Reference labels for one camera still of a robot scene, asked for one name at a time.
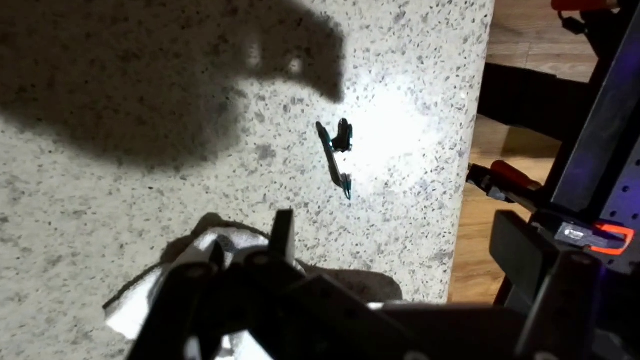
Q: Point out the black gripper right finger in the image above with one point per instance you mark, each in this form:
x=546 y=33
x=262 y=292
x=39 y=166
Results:
x=550 y=286

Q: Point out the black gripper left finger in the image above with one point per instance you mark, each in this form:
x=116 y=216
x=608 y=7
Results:
x=186 y=318

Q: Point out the white crumpled cloth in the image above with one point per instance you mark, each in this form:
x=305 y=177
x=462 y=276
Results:
x=229 y=289

